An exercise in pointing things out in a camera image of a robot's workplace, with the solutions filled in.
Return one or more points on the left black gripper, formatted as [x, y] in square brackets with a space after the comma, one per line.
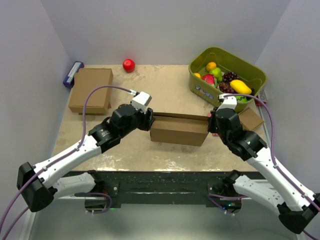
[147, 119]

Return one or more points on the red apple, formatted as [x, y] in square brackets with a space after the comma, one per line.
[128, 65]

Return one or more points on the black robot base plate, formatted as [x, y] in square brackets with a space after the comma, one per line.
[118, 188]

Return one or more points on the dark purple grape bunch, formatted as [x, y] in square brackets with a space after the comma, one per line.
[229, 76]

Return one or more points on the closed brown cardboard box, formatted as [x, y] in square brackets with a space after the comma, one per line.
[86, 80]

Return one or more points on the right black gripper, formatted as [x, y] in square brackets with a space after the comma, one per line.
[210, 126]

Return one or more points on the yellow mango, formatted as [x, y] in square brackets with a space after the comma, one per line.
[240, 87]

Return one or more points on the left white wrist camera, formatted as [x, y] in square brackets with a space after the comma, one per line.
[140, 100]

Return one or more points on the green lime fruit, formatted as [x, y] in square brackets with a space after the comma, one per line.
[242, 99]

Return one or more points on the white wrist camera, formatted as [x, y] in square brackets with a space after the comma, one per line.
[140, 100]
[227, 102]

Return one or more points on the small brown cardboard box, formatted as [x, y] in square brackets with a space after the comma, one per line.
[250, 120]

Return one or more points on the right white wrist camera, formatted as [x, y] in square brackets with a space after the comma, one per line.
[227, 102]

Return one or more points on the small yellow fruit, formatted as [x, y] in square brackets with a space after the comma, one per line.
[197, 75]

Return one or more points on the purple white carton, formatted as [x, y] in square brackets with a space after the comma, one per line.
[68, 81]

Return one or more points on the orange fruit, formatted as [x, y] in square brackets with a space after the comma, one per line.
[211, 66]

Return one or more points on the red white carton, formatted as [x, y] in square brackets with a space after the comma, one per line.
[262, 96]

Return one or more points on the green pear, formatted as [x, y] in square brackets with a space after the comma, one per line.
[217, 73]

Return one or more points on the olive green plastic tub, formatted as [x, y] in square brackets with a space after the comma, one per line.
[251, 75]

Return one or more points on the pink dragon fruit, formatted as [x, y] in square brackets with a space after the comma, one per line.
[210, 79]

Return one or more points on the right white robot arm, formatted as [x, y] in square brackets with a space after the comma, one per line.
[293, 203]

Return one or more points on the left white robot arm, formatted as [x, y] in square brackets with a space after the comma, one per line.
[43, 182]

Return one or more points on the red grape bunch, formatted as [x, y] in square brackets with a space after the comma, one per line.
[226, 88]

